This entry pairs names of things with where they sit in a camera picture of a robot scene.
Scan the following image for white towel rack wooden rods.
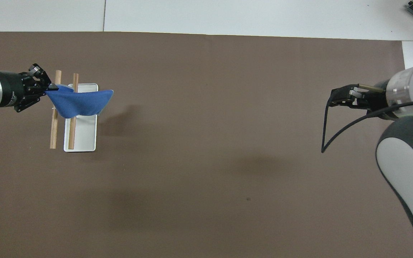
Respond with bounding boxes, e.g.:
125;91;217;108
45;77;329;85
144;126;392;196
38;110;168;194
49;70;99;153

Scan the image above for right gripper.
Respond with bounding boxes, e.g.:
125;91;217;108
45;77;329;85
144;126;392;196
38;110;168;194
363;81;390;119

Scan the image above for black cable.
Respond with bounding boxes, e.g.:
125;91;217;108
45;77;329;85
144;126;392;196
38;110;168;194
321;94;413;154

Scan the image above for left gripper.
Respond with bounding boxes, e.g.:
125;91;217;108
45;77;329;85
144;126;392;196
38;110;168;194
0;63;60;114

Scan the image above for blue towel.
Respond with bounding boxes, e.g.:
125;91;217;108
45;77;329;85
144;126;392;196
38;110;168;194
45;85;114;120

